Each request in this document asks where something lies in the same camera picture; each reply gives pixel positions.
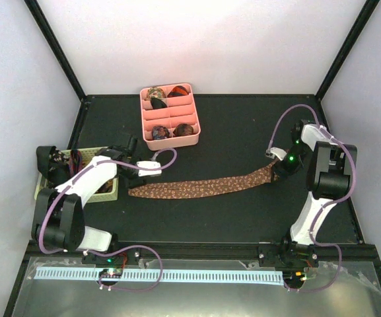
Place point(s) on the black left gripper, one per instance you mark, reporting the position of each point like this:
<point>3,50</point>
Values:
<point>131,183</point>

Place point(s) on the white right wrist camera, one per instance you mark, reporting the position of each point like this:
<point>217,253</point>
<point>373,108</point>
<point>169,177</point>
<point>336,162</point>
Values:
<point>276,153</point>

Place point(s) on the dark brown rolled tie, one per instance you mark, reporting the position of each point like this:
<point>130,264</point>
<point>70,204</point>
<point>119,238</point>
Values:
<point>183,129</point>

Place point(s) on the black patterned tie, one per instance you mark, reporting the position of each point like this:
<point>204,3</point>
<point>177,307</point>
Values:
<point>52,164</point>

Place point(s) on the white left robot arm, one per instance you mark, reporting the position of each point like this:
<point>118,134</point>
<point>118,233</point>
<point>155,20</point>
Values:
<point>59,222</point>

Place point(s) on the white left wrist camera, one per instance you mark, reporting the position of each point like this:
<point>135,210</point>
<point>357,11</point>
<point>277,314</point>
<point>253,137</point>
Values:
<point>148,168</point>

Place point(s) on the pink divided organizer box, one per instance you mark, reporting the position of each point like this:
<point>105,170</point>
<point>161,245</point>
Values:
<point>180,110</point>

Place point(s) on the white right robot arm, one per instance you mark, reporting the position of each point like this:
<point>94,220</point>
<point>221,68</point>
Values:
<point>330,178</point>

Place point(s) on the black corner frame post left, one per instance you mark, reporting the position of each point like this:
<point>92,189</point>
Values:
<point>50,37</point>

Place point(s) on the floral rolled tie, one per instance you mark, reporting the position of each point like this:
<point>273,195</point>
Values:
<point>155,92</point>

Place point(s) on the black orange rolled tie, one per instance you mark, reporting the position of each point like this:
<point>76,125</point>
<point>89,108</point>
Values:
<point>178,91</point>

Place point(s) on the light blue cable duct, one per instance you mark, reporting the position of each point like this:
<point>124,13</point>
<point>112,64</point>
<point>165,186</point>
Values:
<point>162,276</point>

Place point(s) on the blue patterned rolled tie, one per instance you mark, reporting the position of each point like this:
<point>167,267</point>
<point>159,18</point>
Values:
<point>159,132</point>

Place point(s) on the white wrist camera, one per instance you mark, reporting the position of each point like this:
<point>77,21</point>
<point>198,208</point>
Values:
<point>148,168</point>
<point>276,153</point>

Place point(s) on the brown floral necktie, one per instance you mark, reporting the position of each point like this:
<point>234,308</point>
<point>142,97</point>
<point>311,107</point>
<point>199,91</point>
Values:
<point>205,188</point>

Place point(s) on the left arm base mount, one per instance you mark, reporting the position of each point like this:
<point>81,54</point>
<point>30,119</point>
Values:
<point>112,267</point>

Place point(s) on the black corner frame post right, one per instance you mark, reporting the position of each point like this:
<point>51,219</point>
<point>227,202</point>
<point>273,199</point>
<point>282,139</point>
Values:
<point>350,40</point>

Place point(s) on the dark striped tie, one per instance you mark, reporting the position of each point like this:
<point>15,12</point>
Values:
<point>75,162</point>

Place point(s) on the light green plastic basket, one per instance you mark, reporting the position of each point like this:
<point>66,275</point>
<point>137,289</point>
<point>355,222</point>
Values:
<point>88,180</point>

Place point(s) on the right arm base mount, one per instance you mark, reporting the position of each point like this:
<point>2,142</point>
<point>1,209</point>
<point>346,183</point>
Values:
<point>295,261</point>

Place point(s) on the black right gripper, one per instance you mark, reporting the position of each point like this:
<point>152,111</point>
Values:
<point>287,170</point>

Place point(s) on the black corner frame post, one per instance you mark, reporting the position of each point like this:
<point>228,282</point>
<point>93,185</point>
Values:
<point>350,40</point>
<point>50,37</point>

